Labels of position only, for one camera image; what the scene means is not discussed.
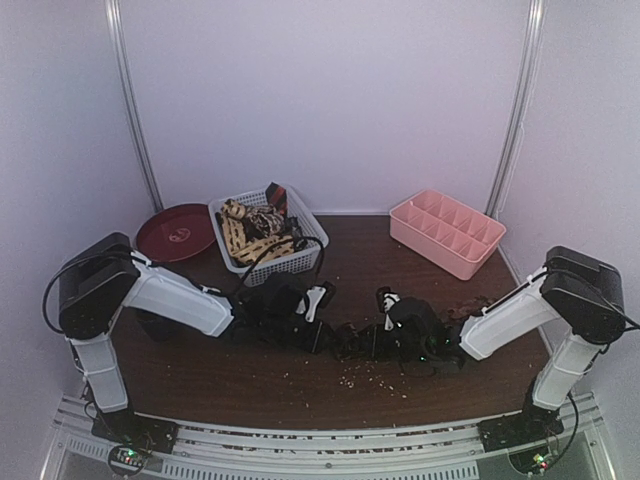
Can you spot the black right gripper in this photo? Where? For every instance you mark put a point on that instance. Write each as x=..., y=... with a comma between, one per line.
x=377, y=338

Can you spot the dark red round plate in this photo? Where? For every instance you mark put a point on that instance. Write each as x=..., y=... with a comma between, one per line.
x=177, y=233

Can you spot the front aluminium rail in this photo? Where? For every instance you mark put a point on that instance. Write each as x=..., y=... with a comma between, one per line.
x=451, y=450

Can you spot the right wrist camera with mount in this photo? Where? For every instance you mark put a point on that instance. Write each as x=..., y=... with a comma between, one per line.
x=386, y=301

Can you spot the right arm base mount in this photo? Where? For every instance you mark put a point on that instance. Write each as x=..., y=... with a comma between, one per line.
x=525, y=435

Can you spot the dark brown red patterned tie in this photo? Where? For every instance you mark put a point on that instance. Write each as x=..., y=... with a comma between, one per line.
x=351, y=342

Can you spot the left aluminium frame post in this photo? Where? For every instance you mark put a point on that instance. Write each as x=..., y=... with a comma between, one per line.
x=117, y=35

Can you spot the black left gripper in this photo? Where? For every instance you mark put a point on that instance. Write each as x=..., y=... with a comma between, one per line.
x=316, y=344

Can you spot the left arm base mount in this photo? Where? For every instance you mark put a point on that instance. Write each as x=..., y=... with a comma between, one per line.
x=135, y=438

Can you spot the aluminium frame post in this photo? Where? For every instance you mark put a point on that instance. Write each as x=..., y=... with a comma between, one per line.
x=522, y=95
x=117, y=35

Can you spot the dark blue mug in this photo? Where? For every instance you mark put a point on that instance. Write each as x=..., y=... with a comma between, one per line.
x=157, y=328

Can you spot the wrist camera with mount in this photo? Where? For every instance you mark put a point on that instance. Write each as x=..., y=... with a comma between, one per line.
x=315, y=298
x=386, y=301

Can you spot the right aluminium frame post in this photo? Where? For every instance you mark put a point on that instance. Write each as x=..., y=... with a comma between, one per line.
x=522, y=95

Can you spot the grey plastic mesh basket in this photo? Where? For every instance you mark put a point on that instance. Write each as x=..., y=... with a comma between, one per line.
x=309, y=238

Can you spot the pink divided organizer box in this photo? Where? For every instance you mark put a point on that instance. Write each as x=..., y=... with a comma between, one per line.
x=445, y=231

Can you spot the red black striped tie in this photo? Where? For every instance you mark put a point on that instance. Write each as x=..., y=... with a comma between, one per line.
x=276, y=196

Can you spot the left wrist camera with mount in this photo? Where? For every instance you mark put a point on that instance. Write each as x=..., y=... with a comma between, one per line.
x=315, y=298

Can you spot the yellow insect patterned tie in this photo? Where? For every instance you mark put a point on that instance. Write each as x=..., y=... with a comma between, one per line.
x=243, y=247

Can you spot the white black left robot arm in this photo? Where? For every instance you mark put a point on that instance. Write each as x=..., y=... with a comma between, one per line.
x=110, y=276

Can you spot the brown cream patterned tie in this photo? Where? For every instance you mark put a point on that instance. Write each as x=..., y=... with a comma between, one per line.
x=263, y=221

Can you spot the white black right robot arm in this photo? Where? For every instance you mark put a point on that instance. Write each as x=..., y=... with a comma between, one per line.
x=583, y=292

